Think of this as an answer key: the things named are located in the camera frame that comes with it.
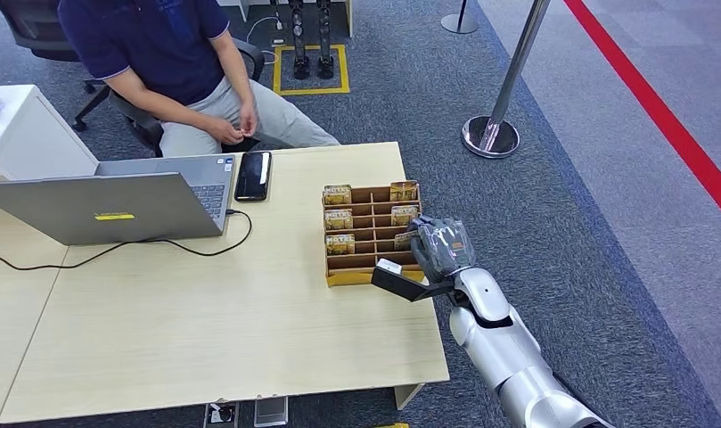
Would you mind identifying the chrome stanchion base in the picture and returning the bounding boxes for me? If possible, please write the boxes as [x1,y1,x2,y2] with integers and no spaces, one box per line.
[440,0,480,34]

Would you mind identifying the white cabinet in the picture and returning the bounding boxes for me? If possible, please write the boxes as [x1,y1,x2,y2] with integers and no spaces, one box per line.
[0,84,100,181]

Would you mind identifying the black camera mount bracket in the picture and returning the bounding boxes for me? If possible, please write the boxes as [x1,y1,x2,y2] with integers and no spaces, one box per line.
[370,267,455,303]

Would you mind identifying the floor power socket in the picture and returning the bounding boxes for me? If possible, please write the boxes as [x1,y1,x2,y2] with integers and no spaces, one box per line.
[203,401,240,428]

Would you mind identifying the wooden card holder rack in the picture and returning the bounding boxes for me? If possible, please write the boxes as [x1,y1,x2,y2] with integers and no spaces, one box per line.
[321,180,426,289]

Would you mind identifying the black office chair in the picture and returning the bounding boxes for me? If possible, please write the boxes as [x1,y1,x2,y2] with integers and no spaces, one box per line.
[0,0,266,158]

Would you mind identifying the white floor cable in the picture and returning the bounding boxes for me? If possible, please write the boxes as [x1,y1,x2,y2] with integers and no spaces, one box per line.
[244,15,285,63]

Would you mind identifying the black robot leg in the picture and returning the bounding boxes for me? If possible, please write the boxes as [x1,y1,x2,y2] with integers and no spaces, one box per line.
[315,0,336,79]
[288,0,312,80]

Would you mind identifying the grey floor device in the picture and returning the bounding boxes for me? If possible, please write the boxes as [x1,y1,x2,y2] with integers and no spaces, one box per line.
[253,395,290,428]

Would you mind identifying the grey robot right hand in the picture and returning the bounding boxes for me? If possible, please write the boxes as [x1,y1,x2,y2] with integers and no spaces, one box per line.
[408,215,478,285]

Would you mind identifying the person's hand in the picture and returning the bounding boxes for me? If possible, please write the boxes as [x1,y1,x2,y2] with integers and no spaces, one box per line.
[205,116,247,146]
[237,103,259,138]

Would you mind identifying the chrome stanchion post with base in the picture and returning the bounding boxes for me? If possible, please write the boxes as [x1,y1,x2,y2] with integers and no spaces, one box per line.
[461,0,553,160]

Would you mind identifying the black laptop cable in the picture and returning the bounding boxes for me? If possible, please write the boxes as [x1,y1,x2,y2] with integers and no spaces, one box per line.
[0,209,253,272]

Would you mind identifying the person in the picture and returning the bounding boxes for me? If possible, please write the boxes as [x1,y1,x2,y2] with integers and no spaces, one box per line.
[57,0,341,159]

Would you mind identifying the grey laptop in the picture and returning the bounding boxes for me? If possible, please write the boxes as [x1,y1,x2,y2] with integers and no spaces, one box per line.
[0,154,237,247]

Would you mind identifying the person's left hand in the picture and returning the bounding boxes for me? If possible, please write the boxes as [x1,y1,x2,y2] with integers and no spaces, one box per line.
[237,103,259,138]

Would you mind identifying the black smartphone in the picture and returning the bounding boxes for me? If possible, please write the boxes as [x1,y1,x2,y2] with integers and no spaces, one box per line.
[234,151,274,203]

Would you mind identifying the person's right hand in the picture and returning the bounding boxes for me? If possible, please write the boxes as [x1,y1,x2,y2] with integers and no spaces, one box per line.
[205,116,247,146]

